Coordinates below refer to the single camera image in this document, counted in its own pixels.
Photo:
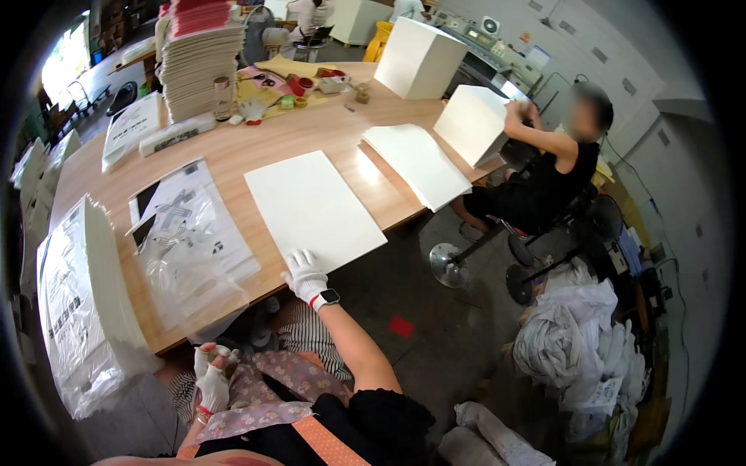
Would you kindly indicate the person's left hand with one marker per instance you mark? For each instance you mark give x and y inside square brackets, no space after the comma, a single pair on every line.
[213,384]

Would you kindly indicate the person's right hand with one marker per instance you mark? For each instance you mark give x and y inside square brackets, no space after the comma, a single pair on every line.
[306,278]

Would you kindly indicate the person's left fingers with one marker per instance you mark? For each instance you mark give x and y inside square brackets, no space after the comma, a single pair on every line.
[211,353]

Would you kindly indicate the person's legs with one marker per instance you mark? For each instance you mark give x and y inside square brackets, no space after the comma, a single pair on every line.
[309,338]

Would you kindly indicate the printed clear plastic bags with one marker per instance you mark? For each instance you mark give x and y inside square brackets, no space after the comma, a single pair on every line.
[192,233]

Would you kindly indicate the thick pile of plastic bags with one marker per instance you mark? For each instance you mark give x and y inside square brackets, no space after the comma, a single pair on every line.
[87,314]

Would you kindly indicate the person's body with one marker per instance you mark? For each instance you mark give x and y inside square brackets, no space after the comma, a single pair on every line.
[349,434]

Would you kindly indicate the long white wrapped packet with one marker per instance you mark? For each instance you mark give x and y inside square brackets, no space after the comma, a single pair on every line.
[175,134]

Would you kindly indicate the wrapped printed bag bundle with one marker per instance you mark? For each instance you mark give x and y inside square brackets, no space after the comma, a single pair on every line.
[131,131]

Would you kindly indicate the row of white sheet stacks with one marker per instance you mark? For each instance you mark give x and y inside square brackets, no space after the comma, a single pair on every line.
[41,180]

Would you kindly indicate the white work glove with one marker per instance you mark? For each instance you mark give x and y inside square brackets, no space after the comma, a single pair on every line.
[253,110]

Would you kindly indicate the small brown tape roll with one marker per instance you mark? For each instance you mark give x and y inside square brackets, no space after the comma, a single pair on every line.
[301,102]

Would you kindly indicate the pink paper sheet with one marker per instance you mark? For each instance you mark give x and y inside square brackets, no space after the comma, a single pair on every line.
[256,90]

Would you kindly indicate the black floor fan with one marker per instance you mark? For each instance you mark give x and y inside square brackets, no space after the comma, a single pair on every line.
[122,98]

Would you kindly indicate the fanned white paper sheet stack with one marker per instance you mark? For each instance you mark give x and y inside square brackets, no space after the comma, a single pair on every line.
[417,166]

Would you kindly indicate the black scissors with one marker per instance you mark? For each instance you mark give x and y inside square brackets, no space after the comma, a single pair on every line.
[265,80]

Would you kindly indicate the tall stack of grey cardboard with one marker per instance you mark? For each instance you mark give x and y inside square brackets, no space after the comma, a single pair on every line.
[198,70]

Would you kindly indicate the metal hand trolley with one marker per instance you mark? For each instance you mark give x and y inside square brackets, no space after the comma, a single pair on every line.
[87,96]

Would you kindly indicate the yellow paper sheet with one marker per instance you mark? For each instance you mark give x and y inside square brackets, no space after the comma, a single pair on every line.
[285,67]

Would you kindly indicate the white box with red tape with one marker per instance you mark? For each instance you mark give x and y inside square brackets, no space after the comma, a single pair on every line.
[333,81]

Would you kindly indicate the grey standing fan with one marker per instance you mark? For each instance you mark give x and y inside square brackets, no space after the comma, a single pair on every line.
[259,35]

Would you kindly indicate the black office chair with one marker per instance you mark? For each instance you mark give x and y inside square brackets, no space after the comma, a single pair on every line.
[314,42]

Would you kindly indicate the black swivel stool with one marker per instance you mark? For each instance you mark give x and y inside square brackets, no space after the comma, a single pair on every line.
[524,256]

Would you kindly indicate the small white paper block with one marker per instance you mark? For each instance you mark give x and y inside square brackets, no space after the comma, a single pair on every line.
[469,125]

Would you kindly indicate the yellow plastic bin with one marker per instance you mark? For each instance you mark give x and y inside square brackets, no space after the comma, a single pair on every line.
[379,43]

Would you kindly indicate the large white paper block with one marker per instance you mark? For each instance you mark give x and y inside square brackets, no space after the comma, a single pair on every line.
[417,58]

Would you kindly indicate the heap of white bags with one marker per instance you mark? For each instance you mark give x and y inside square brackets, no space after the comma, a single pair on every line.
[571,343]

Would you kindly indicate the paper cutting machine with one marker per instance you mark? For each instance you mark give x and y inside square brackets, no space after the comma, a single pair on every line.
[489,58]

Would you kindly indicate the small white desk fan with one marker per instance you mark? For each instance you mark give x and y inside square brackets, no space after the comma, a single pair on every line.
[491,26]

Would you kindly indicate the heap of yellow cartons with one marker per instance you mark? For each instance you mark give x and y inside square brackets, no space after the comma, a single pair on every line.
[623,204]

